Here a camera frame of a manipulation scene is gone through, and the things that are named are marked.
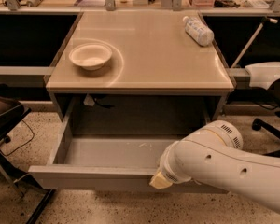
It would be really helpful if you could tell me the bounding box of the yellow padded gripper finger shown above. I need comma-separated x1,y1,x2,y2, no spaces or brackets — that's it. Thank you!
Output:
149,171,172,189

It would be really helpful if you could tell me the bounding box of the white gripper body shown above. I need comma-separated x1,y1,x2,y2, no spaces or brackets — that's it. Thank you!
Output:
159,141,191,184

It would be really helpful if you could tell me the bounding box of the grey top drawer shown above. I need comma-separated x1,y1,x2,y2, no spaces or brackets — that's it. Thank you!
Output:
28,96,228,194

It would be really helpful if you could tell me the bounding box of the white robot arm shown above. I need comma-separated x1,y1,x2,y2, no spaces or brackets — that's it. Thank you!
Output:
150,120,280,214

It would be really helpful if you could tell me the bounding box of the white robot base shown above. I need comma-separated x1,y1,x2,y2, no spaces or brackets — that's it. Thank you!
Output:
245,62,280,90

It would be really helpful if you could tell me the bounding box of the grey drawer cabinet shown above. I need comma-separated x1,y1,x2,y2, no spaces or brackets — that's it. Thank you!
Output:
43,9,237,138

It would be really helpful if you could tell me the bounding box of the black office chair right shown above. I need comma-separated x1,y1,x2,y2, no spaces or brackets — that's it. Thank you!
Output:
251,77,280,159

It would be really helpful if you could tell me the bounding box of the black office chair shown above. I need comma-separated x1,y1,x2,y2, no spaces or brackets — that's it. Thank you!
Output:
0,84,55,224
251,77,280,159

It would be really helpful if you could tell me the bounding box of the clear plastic water bottle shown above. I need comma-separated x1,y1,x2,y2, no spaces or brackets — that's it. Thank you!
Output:
183,16,214,47

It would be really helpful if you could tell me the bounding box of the white paper bowl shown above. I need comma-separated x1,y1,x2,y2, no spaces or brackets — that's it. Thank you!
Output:
69,43,113,71

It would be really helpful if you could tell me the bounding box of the black office chair left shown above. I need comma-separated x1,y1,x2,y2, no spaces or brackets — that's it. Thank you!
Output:
0,84,55,224

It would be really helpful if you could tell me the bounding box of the black floor cable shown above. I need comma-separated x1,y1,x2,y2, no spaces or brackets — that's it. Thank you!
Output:
0,119,35,157

